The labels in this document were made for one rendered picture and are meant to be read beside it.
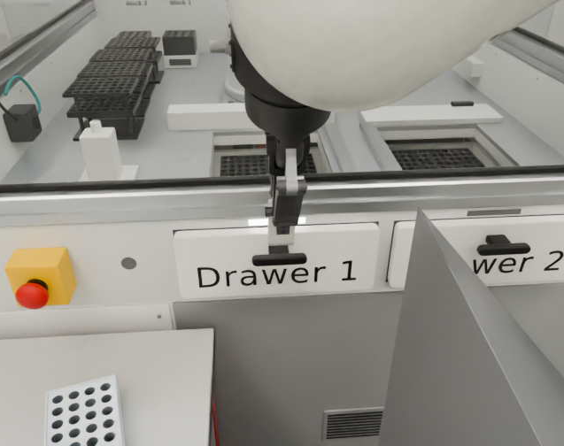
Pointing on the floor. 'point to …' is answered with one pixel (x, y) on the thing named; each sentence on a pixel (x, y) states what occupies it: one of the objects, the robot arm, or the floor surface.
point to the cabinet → (299, 352)
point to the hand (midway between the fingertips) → (282, 222)
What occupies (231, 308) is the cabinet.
